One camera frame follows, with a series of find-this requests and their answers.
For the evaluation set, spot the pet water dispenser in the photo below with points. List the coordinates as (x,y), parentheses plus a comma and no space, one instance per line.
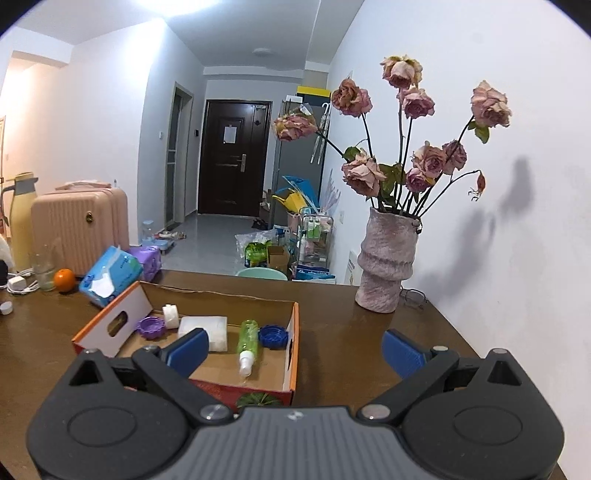
(147,234)

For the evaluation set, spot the black eyeglasses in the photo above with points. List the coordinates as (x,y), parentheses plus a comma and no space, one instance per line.
(413,297)

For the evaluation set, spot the small brown carton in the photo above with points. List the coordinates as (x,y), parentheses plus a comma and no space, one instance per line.
(278,259)

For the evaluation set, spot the grey refrigerator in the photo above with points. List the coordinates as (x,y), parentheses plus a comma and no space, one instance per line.
(295,161)

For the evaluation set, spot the clear bag with paper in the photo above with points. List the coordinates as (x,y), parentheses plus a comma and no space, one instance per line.
(304,110)

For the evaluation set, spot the folded white umbrella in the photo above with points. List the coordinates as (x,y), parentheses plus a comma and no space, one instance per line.
(319,143)

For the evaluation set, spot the blue tissue pack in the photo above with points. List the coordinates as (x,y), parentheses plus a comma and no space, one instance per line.
(111,277)

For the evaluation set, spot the dark shoes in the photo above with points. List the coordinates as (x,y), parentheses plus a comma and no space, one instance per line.
(259,224)

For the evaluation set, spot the white paper notice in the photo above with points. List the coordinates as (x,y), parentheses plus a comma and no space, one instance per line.
(230,134)

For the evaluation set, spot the orange fruit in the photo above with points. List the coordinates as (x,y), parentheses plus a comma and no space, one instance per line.
(64,280)

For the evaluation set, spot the dried pink roses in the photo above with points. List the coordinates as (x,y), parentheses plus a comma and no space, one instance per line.
(364,173)

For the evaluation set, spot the small white cap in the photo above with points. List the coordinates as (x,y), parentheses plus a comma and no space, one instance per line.
(5,308)

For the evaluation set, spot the green printed bag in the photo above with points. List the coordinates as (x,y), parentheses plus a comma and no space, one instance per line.
(256,254)

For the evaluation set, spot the blue ridged lid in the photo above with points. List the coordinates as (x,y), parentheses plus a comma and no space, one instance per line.
(273,337)

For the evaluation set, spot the small round ceiling lamp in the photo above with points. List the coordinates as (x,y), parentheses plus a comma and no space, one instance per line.
(262,51)

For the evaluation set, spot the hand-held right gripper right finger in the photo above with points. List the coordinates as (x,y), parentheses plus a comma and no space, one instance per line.
(401,353)

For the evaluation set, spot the bright ceiling light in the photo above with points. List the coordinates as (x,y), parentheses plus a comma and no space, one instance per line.
(178,7)

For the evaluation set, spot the clear glass cup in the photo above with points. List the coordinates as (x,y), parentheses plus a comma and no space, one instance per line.
(44,272)

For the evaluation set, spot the white tape roll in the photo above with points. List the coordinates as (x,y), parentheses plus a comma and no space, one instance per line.
(170,316)

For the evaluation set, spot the green spray bottle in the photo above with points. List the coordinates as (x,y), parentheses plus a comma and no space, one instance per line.
(248,344)

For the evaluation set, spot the yellow box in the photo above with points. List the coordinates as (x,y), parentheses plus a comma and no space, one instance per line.
(314,91)

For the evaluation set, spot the green plastic basin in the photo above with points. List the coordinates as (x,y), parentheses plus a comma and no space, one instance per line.
(261,274)

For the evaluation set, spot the pink ribbed suitcase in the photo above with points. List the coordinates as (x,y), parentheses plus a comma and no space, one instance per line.
(74,226)

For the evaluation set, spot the pet food bowl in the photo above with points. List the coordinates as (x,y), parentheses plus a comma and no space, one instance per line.
(165,242)

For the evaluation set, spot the pink stone vase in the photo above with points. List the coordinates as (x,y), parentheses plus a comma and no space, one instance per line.
(388,263)

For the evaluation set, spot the yellow watering can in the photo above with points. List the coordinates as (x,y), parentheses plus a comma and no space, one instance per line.
(288,202)

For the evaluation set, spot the dark brown entrance door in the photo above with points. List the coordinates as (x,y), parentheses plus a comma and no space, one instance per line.
(231,175)

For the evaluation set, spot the yellow thermos jug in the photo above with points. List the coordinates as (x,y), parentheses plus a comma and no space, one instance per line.
(21,221)

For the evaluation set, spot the purple plastic package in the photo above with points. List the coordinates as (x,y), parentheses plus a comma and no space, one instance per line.
(150,261)

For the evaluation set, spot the purple ridged lid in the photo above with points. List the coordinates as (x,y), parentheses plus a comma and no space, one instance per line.
(151,327)

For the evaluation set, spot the grey side door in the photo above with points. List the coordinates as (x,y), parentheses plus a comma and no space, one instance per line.
(178,152)

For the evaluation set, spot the red cardboard box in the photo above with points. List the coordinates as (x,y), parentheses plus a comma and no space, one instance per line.
(272,364)

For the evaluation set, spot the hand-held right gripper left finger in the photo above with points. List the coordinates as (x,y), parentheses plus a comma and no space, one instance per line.
(189,350)

